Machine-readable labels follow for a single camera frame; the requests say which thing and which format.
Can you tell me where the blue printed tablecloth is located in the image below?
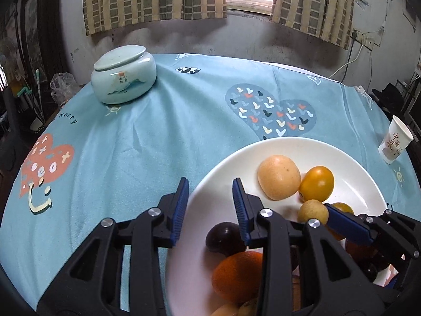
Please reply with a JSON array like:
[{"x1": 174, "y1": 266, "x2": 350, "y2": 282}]
[{"x1": 0, "y1": 53, "x2": 421, "y2": 316}]

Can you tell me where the white power cable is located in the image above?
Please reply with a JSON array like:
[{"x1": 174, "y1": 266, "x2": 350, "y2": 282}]
[{"x1": 329, "y1": 26, "x2": 385, "y2": 83}]

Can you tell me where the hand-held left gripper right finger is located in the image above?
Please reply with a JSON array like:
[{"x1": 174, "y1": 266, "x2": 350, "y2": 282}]
[{"x1": 232, "y1": 178, "x2": 387, "y2": 316}]

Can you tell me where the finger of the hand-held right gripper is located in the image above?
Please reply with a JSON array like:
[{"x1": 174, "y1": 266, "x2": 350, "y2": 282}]
[{"x1": 324, "y1": 203, "x2": 417, "y2": 260}]

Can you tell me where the black hat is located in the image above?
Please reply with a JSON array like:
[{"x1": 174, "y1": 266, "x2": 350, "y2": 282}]
[{"x1": 372, "y1": 84, "x2": 407, "y2": 112}]

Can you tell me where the clear plastic bag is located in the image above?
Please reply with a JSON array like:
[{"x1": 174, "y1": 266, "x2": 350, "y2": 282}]
[{"x1": 50, "y1": 72, "x2": 81, "y2": 106}]

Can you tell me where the white oval plate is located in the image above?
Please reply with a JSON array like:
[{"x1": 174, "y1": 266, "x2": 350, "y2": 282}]
[{"x1": 164, "y1": 136, "x2": 390, "y2": 316}]

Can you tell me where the celadon lidded jar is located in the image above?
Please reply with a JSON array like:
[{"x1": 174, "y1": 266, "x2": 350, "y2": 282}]
[{"x1": 91, "y1": 45, "x2": 157, "y2": 105}]

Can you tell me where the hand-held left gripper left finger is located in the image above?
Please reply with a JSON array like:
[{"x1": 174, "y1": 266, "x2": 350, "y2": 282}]
[{"x1": 38, "y1": 177, "x2": 190, "y2": 316}]

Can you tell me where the dark framed painting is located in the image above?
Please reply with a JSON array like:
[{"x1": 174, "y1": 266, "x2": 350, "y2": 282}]
[{"x1": 20, "y1": 0, "x2": 63, "y2": 73}]

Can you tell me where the dark plum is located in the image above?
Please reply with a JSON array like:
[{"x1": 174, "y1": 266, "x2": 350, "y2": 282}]
[
  {"x1": 357, "y1": 258, "x2": 380, "y2": 284},
  {"x1": 206, "y1": 222, "x2": 247, "y2": 257}
]

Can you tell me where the white paper cup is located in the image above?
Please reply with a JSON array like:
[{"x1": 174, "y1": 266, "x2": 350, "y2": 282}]
[{"x1": 378, "y1": 115, "x2": 414, "y2": 165}]

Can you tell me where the small tan loquat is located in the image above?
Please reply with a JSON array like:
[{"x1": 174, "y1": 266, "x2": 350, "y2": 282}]
[{"x1": 298, "y1": 199, "x2": 329, "y2": 224}]

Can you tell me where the orange mandarin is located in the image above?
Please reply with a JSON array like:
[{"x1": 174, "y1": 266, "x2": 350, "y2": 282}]
[
  {"x1": 211, "y1": 251, "x2": 264, "y2": 305},
  {"x1": 344, "y1": 239, "x2": 375, "y2": 260}
]

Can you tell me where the wall power strip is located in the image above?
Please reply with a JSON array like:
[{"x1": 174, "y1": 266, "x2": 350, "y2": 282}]
[{"x1": 351, "y1": 29, "x2": 375, "y2": 50}]

